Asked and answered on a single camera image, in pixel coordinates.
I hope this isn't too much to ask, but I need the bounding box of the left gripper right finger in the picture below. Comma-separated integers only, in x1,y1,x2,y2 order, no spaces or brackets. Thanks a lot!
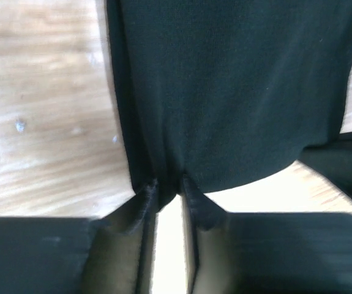
181,176,352,293

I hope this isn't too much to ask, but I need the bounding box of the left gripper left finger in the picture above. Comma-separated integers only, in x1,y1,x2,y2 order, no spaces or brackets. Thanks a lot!
0,183,158,293

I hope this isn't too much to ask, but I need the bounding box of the black tank top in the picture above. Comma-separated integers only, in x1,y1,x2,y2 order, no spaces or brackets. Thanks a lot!
106,1,352,207

